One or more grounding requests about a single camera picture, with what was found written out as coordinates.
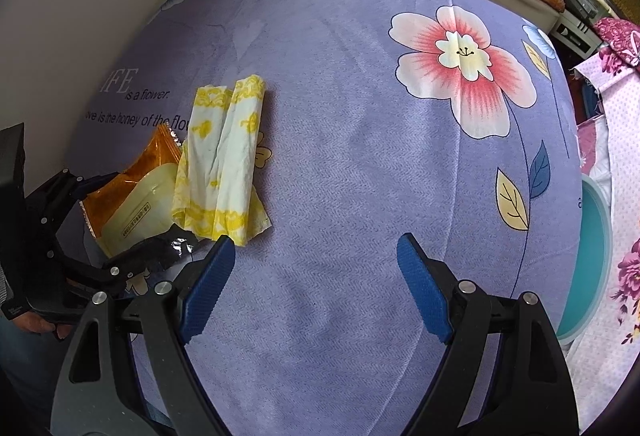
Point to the black shiny wrapper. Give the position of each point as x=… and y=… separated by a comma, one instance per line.
x=170, y=246

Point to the silver audio appliance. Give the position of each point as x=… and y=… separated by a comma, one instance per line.
x=575, y=31

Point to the person's left hand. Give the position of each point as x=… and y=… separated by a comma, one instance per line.
x=42, y=325

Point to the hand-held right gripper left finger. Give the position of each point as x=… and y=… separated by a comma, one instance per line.
x=207, y=286

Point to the teal round bin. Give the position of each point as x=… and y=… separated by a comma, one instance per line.
x=595, y=241

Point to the person's blue jeans leg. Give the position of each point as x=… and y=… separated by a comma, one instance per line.
x=20, y=376

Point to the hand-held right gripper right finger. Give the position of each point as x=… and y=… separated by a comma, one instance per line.
x=425, y=286

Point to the yellow patterned white tissue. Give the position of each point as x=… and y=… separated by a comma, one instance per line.
x=230, y=166

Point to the pink floral quilt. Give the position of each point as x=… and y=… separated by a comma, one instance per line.
x=615, y=166

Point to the orange wet wipe packet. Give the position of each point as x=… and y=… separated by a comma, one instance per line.
x=145, y=166

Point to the purple floral blanket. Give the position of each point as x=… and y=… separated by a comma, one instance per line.
x=350, y=116

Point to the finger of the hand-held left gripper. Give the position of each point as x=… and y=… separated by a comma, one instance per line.
x=115, y=271
x=60, y=188

